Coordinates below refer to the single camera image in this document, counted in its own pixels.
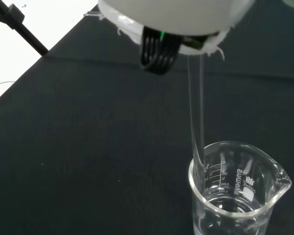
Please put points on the small clear plastic clip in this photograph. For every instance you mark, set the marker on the small clear plastic clip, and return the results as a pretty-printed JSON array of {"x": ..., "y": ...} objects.
[{"x": 91, "y": 14}]

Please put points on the black tripod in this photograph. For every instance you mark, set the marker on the black tripod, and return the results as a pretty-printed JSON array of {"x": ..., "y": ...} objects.
[{"x": 19, "y": 27}]

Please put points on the black bench cloth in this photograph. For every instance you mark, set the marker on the black bench cloth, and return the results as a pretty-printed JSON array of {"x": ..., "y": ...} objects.
[{"x": 88, "y": 147}]

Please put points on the clear glass beaker with water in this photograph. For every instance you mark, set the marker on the clear glass beaker with water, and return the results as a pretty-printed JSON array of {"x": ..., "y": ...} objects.
[{"x": 237, "y": 195}]

